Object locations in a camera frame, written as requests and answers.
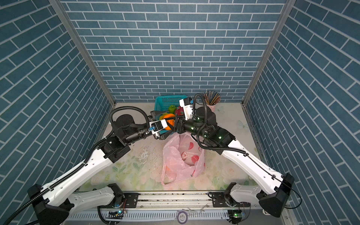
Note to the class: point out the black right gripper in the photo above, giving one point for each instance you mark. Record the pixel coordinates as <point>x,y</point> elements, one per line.
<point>179,120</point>

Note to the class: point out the orange fruit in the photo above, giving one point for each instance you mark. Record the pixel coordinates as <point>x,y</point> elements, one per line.
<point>169,117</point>

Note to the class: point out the pink plastic bag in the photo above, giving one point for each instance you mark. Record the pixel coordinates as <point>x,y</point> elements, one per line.
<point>183,159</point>

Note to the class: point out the red dragon fruit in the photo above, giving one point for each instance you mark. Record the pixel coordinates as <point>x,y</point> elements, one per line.
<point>179,111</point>

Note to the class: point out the small green lime fruit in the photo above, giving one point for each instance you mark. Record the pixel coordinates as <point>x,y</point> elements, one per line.
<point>172,109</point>

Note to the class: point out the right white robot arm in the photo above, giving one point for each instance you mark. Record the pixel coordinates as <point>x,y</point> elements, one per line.
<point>273,189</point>

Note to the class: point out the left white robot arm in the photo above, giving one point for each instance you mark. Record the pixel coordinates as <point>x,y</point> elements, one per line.
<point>55,201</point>

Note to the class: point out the pink metal pencil bucket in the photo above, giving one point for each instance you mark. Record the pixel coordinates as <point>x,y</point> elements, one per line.
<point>212,107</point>

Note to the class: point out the teal plastic basket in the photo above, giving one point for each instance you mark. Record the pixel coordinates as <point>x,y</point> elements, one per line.
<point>162,103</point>

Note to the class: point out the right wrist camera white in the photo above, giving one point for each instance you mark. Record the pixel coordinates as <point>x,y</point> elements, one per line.
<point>187,105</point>

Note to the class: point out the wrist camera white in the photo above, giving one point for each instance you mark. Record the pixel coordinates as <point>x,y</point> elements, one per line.
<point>156,127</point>
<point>187,105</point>

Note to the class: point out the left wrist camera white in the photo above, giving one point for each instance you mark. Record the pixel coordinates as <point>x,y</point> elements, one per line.
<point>156,127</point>

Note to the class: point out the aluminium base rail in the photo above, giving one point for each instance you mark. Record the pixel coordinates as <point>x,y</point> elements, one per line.
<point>168,205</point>

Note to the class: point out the left corner aluminium post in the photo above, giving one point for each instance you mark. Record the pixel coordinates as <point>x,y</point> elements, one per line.
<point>61,13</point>

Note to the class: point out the corner aluminium post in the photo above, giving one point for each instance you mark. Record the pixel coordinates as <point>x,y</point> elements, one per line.
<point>61,13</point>
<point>269,48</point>

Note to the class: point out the right corner aluminium post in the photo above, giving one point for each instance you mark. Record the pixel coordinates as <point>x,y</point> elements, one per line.
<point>269,48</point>

